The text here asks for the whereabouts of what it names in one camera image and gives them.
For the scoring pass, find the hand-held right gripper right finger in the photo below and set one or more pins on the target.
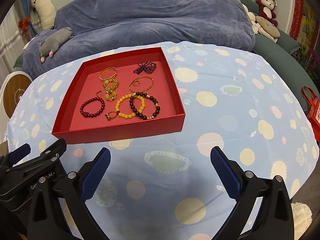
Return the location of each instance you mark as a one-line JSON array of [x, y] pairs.
[[226, 172]]

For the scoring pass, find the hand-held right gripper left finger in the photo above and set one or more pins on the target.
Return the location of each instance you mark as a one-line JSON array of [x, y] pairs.
[[96, 175]]

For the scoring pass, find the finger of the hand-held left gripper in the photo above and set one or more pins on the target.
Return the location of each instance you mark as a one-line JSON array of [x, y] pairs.
[[56, 147], [20, 152]]

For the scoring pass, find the red cardboard box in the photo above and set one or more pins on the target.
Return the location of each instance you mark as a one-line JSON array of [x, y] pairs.
[[120, 135]]

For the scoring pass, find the thin gold bangle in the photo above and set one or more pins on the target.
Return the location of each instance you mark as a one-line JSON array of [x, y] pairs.
[[141, 76]]

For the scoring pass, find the round white side table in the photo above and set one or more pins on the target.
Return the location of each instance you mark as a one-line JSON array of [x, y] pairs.
[[15, 92]]

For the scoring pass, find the light blue patterned sheet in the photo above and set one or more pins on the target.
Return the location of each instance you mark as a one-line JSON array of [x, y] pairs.
[[225, 105]]

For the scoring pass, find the cream shaggy rug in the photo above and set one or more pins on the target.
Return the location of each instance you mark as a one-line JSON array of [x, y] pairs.
[[301, 217]]

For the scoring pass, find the red bag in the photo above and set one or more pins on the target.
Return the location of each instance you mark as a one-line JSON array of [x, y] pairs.
[[313, 115]]

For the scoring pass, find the grey plush toy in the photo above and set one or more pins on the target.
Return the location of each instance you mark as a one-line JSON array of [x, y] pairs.
[[55, 41]]

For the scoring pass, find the white sheer curtain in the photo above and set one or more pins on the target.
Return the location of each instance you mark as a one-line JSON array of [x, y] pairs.
[[10, 42]]

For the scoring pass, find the dark red beaded bow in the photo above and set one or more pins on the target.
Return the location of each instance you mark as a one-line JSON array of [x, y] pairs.
[[143, 68]]

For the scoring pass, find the blue curtain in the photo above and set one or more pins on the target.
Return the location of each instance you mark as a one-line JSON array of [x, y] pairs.
[[32, 27]]

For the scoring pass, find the red curtain bow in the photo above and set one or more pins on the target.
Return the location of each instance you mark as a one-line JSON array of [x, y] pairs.
[[24, 24]]

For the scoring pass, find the white black-eared plush toy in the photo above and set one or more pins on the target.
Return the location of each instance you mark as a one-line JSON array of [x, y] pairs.
[[46, 12]]

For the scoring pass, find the green plant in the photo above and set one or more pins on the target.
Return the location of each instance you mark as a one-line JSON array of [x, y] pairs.
[[308, 65]]

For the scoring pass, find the beige plush toy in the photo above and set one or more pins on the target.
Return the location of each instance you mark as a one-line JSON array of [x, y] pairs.
[[268, 27]]

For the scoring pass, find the red monkey plush toy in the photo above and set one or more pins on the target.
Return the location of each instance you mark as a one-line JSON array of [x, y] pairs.
[[265, 11]]

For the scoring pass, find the blue velvet blanket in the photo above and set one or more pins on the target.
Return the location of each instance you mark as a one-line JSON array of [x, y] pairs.
[[162, 17]]

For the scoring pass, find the teal bed frame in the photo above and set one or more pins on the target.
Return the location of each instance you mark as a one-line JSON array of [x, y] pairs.
[[282, 47]]

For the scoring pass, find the red wall banner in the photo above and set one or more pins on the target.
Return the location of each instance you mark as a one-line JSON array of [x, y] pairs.
[[297, 15]]

